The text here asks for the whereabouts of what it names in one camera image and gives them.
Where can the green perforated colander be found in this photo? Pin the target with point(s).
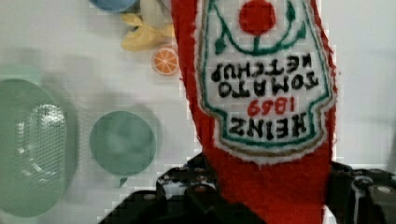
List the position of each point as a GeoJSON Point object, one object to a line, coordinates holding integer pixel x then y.
{"type": "Point", "coordinates": [33, 142]}

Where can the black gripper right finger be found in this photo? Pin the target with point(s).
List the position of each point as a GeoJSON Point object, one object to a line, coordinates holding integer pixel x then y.
{"type": "Point", "coordinates": [361, 196]}

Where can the blue bowl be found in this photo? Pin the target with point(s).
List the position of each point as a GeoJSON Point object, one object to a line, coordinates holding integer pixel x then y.
{"type": "Point", "coordinates": [114, 6]}

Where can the toy peeled banana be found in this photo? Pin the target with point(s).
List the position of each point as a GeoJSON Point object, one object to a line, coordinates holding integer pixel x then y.
{"type": "Point", "coordinates": [151, 26]}

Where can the red plush ketchup bottle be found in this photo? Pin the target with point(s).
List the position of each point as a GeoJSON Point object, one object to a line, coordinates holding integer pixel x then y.
{"type": "Point", "coordinates": [260, 82]}

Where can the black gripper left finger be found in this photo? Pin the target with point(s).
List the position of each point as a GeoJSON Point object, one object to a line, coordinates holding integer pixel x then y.
{"type": "Point", "coordinates": [188, 194]}

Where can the toy orange slice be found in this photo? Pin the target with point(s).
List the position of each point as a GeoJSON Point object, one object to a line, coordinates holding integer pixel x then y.
{"type": "Point", "coordinates": [165, 61]}

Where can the green mug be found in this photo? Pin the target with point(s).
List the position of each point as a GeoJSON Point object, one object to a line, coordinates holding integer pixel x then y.
{"type": "Point", "coordinates": [123, 144]}

